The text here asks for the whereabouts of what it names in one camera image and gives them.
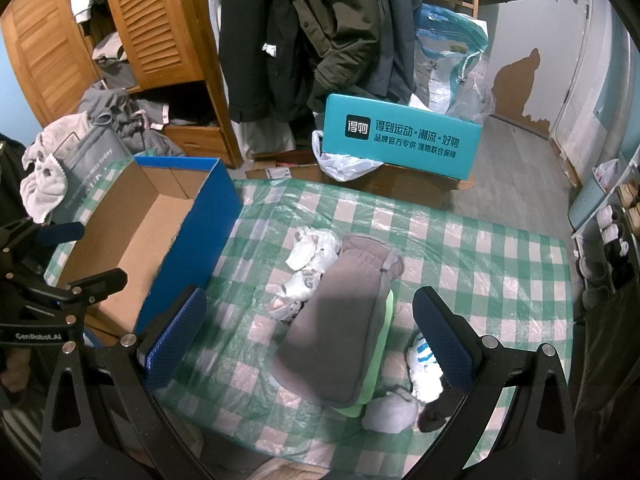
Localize white grey towel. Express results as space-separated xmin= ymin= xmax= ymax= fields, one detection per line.
xmin=20 ymin=112 xmax=90 ymax=223

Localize wooden louvered wardrobe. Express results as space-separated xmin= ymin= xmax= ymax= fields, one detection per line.
xmin=1 ymin=0 xmax=243 ymax=168

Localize dark hanging jackets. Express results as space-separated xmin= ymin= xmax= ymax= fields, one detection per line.
xmin=219 ymin=0 xmax=422 ymax=122

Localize black sock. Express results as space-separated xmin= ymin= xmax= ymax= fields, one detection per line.
xmin=418 ymin=389 xmax=464 ymax=432

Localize green checkered tablecloth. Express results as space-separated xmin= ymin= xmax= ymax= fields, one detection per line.
xmin=44 ymin=157 xmax=573 ymax=478

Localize blue white large bag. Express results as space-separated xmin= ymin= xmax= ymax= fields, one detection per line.
xmin=413 ymin=3 xmax=496 ymax=125

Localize grey tote bag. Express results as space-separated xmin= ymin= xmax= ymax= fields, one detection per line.
xmin=51 ymin=126 xmax=132 ymax=223

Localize light green plastic bag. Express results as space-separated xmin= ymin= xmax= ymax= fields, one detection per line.
xmin=335 ymin=290 xmax=394 ymax=418

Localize teal shipping box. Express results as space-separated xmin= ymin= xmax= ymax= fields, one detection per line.
xmin=322 ymin=94 xmax=482 ymax=180

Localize brown cardboard box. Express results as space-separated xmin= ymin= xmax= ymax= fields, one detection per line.
xmin=245 ymin=150 xmax=475 ymax=209

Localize white plastic bag under box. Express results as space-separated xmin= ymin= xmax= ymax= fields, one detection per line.
xmin=311 ymin=130 xmax=383 ymax=183

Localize shoe rack with shoes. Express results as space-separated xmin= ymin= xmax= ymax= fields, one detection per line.
xmin=566 ymin=144 xmax=640 ymax=311

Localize grey clothes pile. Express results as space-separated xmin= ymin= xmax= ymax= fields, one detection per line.
xmin=77 ymin=84 xmax=186 ymax=157

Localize grey sock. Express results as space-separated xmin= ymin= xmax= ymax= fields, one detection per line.
xmin=361 ymin=388 xmax=419 ymax=434

